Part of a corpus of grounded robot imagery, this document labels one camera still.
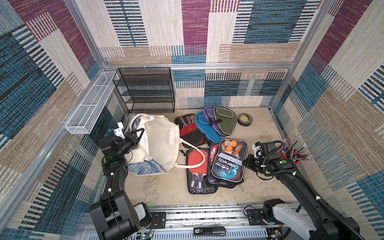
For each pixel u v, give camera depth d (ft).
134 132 2.42
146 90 3.60
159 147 3.28
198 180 2.76
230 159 2.78
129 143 2.30
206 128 3.35
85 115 2.39
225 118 3.61
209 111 3.59
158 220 2.46
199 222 2.40
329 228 1.26
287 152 2.83
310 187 1.54
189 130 3.43
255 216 2.43
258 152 2.41
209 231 2.18
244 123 3.63
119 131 2.34
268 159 2.02
